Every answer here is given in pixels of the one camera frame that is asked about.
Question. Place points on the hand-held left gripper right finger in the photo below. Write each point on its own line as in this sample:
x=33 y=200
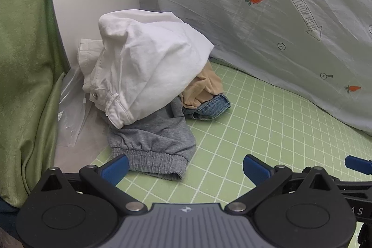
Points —
x=255 y=171

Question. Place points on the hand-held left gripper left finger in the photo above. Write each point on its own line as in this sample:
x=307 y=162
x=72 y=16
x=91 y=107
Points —
x=115 y=170

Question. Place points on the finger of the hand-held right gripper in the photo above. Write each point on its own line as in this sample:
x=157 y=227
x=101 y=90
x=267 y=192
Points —
x=358 y=162

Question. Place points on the white cotton garment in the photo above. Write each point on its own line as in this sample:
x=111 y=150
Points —
x=148 y=62

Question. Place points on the green grid mat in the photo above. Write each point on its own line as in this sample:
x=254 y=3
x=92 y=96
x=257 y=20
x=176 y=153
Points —
x=261 y=131

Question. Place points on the grey sweatpants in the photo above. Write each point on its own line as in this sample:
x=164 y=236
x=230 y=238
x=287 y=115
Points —
x=157 y=146

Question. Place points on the clear plastic bag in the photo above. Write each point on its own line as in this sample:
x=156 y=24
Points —
x=72 y=108

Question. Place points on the blue jeans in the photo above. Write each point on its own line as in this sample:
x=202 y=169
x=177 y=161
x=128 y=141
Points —
x=210 y=108

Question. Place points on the beige garment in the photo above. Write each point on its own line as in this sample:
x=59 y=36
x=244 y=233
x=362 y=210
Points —
x=200 y=88

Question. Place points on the green satin cloth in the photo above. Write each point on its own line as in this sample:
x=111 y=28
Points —
x=26 y=62

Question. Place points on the carrot print bed sheet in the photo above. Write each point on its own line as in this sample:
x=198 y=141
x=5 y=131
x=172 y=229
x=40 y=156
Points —
x=261 y=18

